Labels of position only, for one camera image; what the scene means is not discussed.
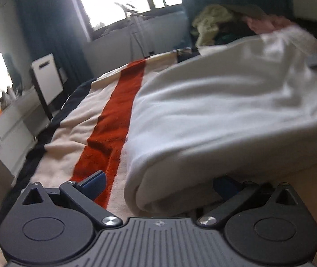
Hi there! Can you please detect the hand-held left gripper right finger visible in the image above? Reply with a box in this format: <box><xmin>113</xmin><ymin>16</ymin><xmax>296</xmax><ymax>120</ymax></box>
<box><xmin>198</xmin><ymin>177</ymin><xmax>301</xmax><ymax>230</ymax></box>

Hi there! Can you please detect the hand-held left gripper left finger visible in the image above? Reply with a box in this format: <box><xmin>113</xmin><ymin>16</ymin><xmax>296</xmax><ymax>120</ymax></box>
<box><xmin>19</xmin><ymin>170</ymin><xmax>122</xmax><ymax>227</ymax></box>

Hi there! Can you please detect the white sweatshirt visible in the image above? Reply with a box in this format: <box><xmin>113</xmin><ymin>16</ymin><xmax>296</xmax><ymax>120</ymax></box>
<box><xmin>124</xmin><ymin>25</ymin><xmax>317</xmax><ymax>217</ymax></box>

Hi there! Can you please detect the black padded chair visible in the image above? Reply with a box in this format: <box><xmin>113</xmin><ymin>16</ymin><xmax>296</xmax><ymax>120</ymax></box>
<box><xmin>295</xmin><ymin>17</ymin><xmax>317</xmax><ymax>43</ymax></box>

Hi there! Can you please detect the striped blanket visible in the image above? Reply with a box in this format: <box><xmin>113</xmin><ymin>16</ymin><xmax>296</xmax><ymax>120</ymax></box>
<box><xmin>0</xmin><ymin>49</ymin><xmax>317</xmax><ymax>267</ymax></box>

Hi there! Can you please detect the pink garment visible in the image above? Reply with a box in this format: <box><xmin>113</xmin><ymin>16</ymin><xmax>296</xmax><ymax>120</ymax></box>
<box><xmin>243</xmin><ymin>14</ymin><xmax>298</xmax><ymax>34</ymax></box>

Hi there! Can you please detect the grey garment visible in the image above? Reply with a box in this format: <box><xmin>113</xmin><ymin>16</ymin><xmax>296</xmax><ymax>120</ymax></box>
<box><xmin>228</xmin><ymin>4</ymin><xmax>269</xmax><ymax>18</ymax></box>

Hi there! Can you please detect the white dressing desk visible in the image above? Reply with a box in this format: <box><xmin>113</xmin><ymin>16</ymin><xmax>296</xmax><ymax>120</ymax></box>
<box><xmin>0</xmin><ymin>86</ymin><xmax>48</xmax><ymax>178</ymax></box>

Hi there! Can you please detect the white and black chair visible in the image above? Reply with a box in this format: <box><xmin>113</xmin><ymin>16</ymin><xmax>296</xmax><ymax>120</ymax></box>
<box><xmin>30</xmin><ymin>53</ymin><xmax>64</xmax><ymax>121</ymax></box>

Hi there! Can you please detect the yellow-green fluffy cloth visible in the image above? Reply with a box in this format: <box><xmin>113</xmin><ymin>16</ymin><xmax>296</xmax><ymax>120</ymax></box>
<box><xmin>192</xmin><ymin>5</ymin><xmax>237</xmax><ymax>47</ymax></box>

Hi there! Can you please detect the wavy mirror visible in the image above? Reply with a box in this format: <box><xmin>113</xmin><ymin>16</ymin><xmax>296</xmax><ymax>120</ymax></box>
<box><xmin>0</xmin><ymin>51</ymin><xmax>23</xmax><ymax>101</ymax></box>

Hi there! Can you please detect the garment steamer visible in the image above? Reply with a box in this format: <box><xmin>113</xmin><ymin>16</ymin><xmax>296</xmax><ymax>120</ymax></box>
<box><xmin>114</xmin><ymin>1</ymin><xmax>156</xmax><ymax>58</ymax></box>

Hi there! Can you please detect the window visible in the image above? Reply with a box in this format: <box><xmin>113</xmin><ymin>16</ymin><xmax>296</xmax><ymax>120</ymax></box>
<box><xmin>72</xmin><ymin>0</ymin><xmax>183</xmax><ymax>41</ymax></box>

